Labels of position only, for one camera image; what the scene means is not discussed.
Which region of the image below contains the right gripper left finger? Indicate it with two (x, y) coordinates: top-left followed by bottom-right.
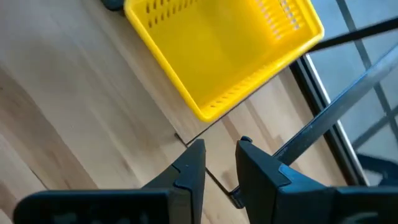
(14, 139), (206, 224)

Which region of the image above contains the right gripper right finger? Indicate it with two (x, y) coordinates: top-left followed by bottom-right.
(235, 136), (398, 224)

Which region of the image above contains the yellow plastic basket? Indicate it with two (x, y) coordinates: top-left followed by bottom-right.
(123, 0), (325, 123)

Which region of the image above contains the black plastic basket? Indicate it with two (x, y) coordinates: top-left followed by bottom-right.
(99, 0), (126, 12)

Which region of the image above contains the wooden shelf with black frame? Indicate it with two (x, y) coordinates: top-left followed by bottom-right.
(174, 17), (398, 209)

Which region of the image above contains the black aluminium frame rail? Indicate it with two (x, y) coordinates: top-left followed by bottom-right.
(289, 54), (369, 187)

